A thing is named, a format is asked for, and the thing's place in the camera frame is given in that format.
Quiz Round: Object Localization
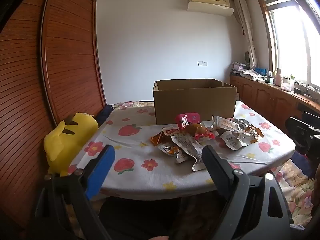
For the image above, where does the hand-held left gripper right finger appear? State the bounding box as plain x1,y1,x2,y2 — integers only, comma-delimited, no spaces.
202,145,298,240

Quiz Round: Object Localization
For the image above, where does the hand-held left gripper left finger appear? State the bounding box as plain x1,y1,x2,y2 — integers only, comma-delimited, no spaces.
32,144,115,240

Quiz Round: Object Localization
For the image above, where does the silver packet with white label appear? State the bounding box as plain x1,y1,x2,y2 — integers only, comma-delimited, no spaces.
220,131,247,151

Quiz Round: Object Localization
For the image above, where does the silver and orange snack packet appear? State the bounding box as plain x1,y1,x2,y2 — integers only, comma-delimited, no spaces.
159,144,189,164

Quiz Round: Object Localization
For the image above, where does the brown cardboard box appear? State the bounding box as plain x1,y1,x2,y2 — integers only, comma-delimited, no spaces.
153,78,237,125

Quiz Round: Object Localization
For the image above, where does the long white printed packet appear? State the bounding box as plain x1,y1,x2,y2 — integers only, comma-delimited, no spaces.
172,134,208,172

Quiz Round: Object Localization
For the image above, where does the strawberry and flower print sheet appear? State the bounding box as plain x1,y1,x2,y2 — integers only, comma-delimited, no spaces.
67,100,297,200

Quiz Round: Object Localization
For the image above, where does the yellow plush toy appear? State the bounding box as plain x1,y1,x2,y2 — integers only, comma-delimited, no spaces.
44,112,99,177

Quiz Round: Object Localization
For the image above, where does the brown snack in red wrapper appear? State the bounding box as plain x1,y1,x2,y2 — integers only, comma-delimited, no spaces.
184,122,215,142

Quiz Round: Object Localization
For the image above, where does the clear packet with white snack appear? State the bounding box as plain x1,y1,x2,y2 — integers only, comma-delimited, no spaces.
212,115,240,132

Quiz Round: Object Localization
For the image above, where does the silver packet with orange edge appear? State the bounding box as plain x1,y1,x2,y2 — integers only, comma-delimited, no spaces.
237,126,264,145

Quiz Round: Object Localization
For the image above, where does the dark blue blanket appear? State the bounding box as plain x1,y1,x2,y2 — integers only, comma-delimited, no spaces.
94,105,113,128

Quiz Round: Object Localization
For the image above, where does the crumpled silver packet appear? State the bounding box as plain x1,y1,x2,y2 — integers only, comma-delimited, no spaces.
232,118,250,133

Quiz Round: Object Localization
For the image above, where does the red and white snack packet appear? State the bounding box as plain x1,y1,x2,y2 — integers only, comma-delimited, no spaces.
162,127,181,137

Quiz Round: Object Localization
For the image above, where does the pink and red snack packet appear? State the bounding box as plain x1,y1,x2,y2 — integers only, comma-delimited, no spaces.
174,113,200,130

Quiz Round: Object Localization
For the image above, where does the floral quilt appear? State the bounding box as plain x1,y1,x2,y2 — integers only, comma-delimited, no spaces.
275,160,316,227

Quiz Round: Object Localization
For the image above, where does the long wooden cabinet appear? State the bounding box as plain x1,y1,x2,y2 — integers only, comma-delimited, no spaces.
229,74,320,135

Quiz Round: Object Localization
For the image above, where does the black chair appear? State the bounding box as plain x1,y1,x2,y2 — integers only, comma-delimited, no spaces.
285,111,320,153

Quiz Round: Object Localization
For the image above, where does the floral cloth bundle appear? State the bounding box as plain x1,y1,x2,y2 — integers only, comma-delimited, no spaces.
241,69,263,80

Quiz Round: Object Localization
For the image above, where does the stack of flat packages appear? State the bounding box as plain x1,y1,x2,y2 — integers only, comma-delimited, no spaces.
232,62,250,74

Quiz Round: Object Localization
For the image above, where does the wooden slatted wardrobe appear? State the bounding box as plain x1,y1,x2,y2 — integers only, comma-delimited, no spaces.
0,0,107,230

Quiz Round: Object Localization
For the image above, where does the pink bottle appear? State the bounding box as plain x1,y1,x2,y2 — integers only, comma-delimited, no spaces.
274,69,283,87

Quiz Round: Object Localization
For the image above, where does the white patterned curtain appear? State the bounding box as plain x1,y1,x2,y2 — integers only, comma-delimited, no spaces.
232,0,258,70

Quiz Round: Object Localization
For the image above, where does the window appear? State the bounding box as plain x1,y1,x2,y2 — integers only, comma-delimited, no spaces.
256,0,320,88

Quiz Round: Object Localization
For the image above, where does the wall air conditioner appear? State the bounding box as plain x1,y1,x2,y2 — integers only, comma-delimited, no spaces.
187,0,234,18

